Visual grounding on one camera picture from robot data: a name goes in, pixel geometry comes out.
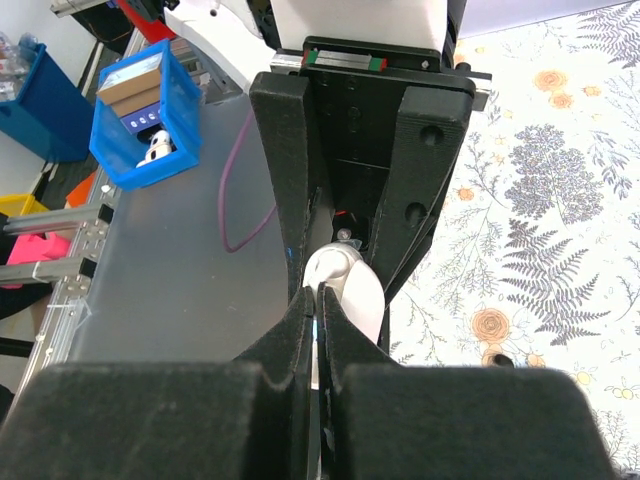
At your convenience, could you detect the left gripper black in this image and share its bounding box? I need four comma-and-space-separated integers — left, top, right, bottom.
250, 37, 490, 300

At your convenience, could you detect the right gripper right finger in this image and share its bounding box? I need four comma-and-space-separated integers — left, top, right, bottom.
317, 286, 616, 479

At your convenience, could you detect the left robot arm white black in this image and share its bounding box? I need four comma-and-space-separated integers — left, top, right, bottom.
163, 1, 491, 299

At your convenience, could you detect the white earbud charging case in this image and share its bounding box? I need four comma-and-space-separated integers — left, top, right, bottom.
303, 242, 385, 343

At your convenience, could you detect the cardboard box in bin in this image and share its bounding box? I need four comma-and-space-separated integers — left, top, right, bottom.
97, 53, 163, 117

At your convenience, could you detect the dark blue storage bin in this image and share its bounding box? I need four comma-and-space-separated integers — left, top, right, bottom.
1, 43, 94, 163

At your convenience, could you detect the yellow bin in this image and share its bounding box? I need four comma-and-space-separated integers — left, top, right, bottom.
0, 194, 48, 217

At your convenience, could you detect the pink cloth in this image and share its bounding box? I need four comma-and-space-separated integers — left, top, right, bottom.
6, 233, 71, 265

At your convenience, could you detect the floral table cloth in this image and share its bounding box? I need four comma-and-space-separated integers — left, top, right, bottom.
390, 1, 639, 478

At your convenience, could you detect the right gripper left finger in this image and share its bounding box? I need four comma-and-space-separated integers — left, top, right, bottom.
1, 288, 314, 479

